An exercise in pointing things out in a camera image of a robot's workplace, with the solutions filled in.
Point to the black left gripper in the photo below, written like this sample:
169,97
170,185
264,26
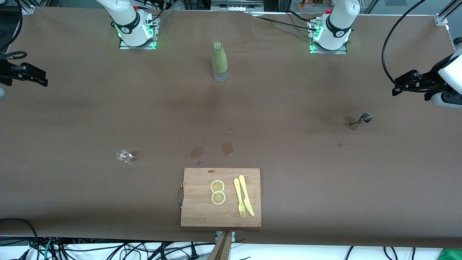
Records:
430,79

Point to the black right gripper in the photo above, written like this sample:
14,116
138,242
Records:
7,69

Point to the steel double jigger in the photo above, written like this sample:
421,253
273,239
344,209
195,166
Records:
365,118

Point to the clear glass beaker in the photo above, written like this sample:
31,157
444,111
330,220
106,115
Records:
124,156

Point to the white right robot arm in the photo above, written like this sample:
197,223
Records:
128,25

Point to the brown table cover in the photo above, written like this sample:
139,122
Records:
325,198

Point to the green cloth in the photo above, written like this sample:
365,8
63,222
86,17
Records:
451,255

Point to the green sleeved glass bottle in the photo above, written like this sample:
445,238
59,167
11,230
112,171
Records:
219,59

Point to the yellow plastic knife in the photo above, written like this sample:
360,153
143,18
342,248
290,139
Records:
242,184

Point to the yellow plastic fork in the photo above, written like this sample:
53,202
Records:
237,187

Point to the yellow lemon slice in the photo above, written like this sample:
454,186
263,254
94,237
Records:
217,185
218,198

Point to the wooden cutting board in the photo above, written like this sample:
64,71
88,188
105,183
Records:
202,213

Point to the aluminium frame post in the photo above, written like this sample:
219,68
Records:
445,14
27,8

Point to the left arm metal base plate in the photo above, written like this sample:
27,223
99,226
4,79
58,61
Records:
343,51

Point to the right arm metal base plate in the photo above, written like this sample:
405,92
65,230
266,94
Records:
124,46

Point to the grey network switch box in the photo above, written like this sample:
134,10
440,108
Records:
236,5

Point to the small metal bracket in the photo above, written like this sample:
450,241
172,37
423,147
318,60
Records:
232,234

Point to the wooden post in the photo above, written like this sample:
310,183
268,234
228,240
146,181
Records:
221,251

